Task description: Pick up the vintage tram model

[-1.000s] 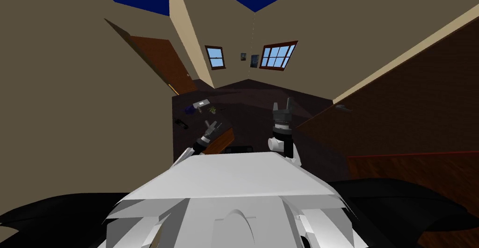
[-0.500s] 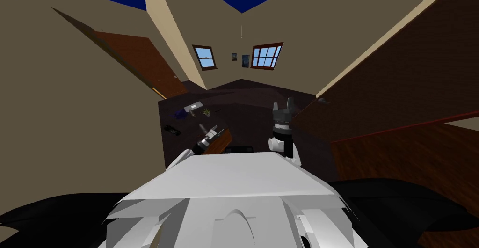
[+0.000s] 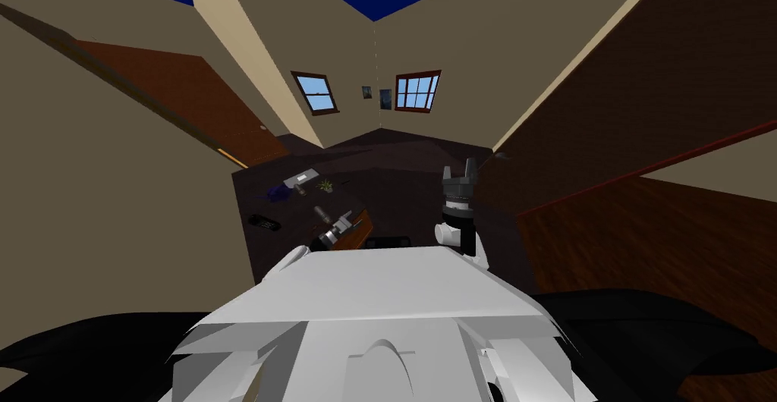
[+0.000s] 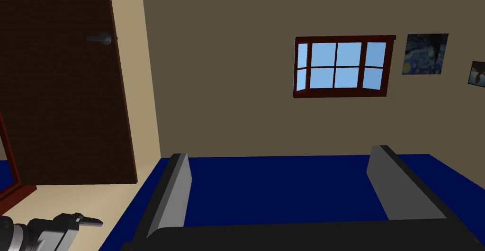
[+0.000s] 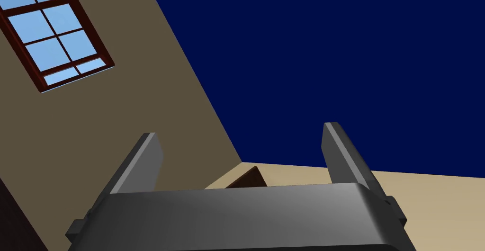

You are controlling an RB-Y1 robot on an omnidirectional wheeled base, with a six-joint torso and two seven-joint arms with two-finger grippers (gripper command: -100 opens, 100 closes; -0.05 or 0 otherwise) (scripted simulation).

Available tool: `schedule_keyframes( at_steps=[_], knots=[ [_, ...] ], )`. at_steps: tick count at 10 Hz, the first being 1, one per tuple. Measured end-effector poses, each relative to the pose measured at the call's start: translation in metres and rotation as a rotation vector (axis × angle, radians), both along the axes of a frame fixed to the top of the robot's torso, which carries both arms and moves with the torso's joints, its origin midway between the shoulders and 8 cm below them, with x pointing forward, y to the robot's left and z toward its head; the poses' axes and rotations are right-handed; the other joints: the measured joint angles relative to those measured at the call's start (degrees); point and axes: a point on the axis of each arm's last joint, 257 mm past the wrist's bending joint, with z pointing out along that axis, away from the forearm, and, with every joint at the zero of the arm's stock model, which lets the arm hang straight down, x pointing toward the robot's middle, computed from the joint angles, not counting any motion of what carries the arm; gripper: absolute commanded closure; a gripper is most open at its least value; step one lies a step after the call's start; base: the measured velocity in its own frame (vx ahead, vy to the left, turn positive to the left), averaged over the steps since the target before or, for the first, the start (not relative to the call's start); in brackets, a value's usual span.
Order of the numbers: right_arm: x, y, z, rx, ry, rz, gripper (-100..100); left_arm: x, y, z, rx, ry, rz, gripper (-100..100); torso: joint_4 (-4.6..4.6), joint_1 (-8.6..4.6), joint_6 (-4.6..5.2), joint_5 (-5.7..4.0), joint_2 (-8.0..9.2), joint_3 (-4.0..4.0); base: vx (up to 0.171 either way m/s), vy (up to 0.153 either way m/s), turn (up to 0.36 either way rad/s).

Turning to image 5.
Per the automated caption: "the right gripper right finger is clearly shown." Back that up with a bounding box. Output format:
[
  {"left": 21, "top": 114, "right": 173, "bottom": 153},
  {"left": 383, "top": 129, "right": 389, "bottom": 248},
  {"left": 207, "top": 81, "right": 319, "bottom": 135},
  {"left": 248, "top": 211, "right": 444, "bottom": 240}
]
[{"left": 321, "top": 122, "right": 387, "bottom": 198}]

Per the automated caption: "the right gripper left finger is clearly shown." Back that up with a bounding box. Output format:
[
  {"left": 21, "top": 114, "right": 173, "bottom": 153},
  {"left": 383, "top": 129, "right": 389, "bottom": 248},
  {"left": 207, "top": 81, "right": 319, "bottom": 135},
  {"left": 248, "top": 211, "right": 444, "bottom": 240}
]
[{"left": 101, "top": 132, "right": 164, "bottom": 196}]

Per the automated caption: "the red-brown framed window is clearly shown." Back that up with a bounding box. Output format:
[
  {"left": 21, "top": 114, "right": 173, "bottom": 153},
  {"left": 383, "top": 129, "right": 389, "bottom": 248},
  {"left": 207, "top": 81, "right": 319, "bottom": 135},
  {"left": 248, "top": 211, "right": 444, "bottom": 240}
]
[{"left": 0, "top": 0, "right": 116, "bottom": 94}]

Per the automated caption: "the dark brown furniture piece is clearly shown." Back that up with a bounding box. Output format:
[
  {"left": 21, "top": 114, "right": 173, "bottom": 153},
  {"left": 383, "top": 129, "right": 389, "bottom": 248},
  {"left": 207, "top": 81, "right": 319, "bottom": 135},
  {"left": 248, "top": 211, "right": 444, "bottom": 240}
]
[{"left": 224, "top": 165, "right": 268, "bottom": 189}]

